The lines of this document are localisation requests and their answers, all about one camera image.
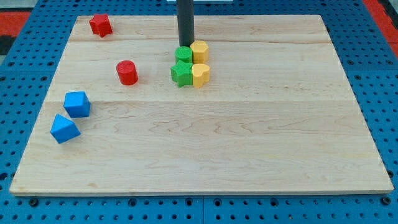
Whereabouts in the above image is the wooden board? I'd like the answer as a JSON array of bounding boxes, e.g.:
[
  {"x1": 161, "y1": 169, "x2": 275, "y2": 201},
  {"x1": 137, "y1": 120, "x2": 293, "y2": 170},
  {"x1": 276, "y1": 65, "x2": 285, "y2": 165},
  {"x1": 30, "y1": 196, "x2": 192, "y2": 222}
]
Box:
[{"x1": 10, "y1": 15, "x2": 394, "y2": 197}]

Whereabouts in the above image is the yellow heart block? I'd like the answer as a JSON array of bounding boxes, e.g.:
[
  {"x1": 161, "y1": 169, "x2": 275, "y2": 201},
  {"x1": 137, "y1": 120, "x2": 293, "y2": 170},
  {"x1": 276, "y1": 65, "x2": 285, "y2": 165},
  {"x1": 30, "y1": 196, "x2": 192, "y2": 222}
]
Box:
[{"x1": 192, "y1": 63, "x2": 210, "y2": 88}]

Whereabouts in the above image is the green star block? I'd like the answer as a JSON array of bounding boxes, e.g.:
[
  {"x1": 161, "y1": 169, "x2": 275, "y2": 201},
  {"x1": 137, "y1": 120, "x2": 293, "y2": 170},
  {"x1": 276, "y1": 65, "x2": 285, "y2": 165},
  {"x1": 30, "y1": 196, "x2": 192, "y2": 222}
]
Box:
[{"x1": 170, "y1": 60, "x2": 193, "y2": 87}]

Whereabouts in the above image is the yellow hexagon block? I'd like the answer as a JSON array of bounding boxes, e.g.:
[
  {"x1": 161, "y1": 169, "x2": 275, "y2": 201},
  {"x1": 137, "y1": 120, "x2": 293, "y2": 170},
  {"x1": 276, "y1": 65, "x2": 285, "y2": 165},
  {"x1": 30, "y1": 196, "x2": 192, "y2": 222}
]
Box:
[{"x1": 190, "y1": 40, "x2": 209, "y2": 63}]

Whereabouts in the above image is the green cylinder block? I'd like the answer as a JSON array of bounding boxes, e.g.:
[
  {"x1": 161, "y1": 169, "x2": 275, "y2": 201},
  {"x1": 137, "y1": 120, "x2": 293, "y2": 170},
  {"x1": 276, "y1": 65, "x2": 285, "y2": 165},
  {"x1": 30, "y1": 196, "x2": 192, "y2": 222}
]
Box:
[{"x1": 174, "y1": 46, "x2": 193, "y2": 63}]

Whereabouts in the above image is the red cylinder block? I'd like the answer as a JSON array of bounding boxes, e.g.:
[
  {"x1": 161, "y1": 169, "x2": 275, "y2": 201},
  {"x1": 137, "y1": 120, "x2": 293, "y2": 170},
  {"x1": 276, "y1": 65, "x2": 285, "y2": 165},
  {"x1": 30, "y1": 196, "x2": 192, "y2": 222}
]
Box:
[{"x1": 116, "y1": 60, "x2": 138, "y2": 85}]

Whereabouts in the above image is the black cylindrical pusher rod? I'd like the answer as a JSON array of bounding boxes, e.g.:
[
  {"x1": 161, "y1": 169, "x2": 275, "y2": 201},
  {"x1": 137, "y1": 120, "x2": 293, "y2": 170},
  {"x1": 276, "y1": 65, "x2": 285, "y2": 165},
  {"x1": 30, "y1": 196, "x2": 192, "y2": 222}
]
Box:
[{"x1": 176, "y1": 0, "x2": 195, "y2": 47}]

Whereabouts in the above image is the blue cube block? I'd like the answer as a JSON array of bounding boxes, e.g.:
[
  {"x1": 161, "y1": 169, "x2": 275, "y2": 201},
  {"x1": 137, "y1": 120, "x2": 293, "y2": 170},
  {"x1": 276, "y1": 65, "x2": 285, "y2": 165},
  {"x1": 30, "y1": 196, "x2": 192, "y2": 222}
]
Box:
[{"x1": 63, "y1": 91, "x2": 91, "y2": 118}]

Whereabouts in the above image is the red star block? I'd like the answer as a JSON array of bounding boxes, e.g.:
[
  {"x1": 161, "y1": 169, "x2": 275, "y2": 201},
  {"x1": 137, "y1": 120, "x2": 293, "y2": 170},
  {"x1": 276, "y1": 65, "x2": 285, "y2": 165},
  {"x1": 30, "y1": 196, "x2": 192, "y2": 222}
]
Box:
[{"x1": 89, "y1": 14, "x2": 113, "y2": 37}]

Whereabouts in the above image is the blue triangle block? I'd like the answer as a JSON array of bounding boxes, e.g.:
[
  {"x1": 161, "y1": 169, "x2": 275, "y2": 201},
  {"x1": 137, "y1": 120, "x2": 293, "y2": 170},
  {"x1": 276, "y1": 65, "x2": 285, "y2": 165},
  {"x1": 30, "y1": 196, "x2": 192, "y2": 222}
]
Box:
[{"x1": 50, "y1": 114, "x2": 81, "y2": 144}]

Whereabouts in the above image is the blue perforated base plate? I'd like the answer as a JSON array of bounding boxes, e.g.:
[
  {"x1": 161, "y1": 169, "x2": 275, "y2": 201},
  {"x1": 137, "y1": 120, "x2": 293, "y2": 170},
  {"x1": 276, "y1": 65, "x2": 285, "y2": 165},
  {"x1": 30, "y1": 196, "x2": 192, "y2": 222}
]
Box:
[{"x1": 1, "y1": 0, "x2": 397, "y2": 223}]

